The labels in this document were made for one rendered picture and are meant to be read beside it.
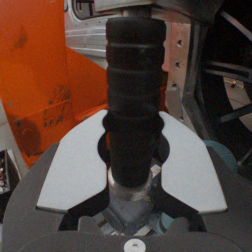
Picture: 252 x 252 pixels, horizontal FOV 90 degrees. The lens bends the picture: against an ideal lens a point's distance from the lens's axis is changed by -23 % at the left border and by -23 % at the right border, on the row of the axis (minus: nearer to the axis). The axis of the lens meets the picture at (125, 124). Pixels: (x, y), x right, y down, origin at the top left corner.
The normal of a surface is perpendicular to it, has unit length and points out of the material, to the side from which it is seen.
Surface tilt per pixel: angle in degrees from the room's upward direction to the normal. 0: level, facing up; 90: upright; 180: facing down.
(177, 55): 90
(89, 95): 90
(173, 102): 90
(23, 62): 90
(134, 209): 0
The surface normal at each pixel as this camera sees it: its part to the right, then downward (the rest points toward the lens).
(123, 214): -0.26, -0.64
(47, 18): 0.69, 0.40
